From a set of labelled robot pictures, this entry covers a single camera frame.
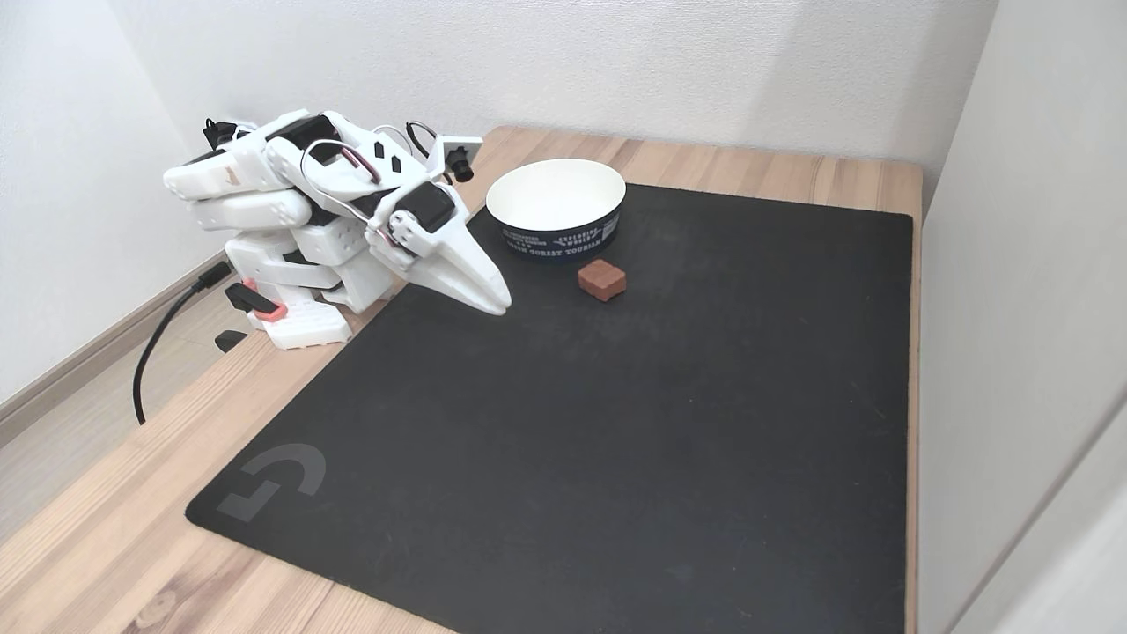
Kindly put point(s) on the brown toy block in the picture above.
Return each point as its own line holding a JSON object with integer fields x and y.
{"x": 602, "y": 280}

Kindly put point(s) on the white paper bowl navy band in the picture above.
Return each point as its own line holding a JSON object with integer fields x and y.
{"x": 555, "y": 198}

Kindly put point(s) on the black red table clamp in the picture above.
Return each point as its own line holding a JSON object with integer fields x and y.
{"x": 260, "y": 302}

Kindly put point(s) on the black power adapter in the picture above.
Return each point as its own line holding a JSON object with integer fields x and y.
{"x": 218, "y": 132}

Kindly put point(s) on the black desk mat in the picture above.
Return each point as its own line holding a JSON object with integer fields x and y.
{"x": 616, "y": 440}

